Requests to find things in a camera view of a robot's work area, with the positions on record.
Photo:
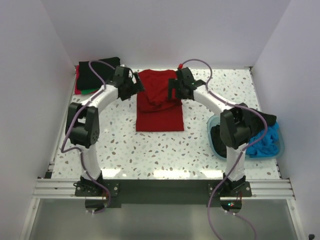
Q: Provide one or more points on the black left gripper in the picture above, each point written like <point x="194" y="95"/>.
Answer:
<point x="136" y="87"/>

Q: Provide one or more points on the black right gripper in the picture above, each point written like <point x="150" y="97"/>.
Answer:
<point x="173" y="83"/>

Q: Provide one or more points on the red t shirt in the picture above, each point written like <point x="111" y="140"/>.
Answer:
<point x="76" y="90"/>
<point x="155" y="111"/>

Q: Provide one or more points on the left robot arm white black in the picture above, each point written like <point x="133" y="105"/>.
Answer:
<point x="82" y="129"/>

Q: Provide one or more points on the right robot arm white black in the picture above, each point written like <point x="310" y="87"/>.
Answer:
<point x="235" y="124"/>

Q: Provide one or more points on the folded black t shirt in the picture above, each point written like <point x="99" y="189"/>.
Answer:
<point x="87" y="79"/>

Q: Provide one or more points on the folded green t shirt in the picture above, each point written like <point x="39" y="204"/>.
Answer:
<point x="88" y="91"/>

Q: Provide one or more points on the folded red t shirt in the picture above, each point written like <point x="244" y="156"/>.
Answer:
<point x="76" y="90"/>

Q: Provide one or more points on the black t shirt in basket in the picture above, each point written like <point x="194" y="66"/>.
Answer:
<point x="258" y="131"/>

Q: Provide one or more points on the blue plastic basket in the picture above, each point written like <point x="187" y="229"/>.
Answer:
<point x="215" y="120"/>

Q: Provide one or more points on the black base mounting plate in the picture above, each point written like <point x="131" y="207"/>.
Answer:
<point x="114" y="193"/>

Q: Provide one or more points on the blue t shirt in basket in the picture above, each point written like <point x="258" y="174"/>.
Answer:
<point x="267" y="146"/>

